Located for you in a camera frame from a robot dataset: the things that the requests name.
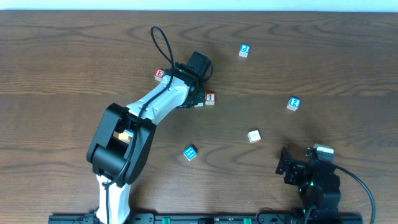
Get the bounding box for red letter I block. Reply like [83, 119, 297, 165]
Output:
[205, 92, 216, 105]

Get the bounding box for blue number 2 block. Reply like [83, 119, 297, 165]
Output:
[287, 97, 301, 111]

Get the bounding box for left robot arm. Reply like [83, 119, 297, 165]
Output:
[86, 68, 205, 223]

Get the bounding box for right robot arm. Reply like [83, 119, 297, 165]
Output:
[275, 144, 341, 223]

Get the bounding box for white block red side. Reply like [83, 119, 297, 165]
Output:
[248, 130, 261, 144]

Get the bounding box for red letter E block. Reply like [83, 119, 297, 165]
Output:
[154, 69, 165, 82]

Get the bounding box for blue picture block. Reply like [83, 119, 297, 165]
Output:
[183, 145, 197, 161]

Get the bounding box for blue letter P block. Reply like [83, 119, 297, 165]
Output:
[239, 44, 251, 58]

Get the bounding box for yellow wooden block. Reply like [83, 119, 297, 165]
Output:
[118, 130, 133, 144]

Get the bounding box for right black cable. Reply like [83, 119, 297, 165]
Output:
[334, 164, 376, 224]

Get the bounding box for black cable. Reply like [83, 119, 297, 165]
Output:
[101, 26, 214, 224]
[334, 164, 376, 224]

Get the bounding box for left black cable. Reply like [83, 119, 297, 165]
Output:
[101, 26, 214, 224]

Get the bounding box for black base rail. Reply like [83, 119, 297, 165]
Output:
[48, 212, 364, 224]

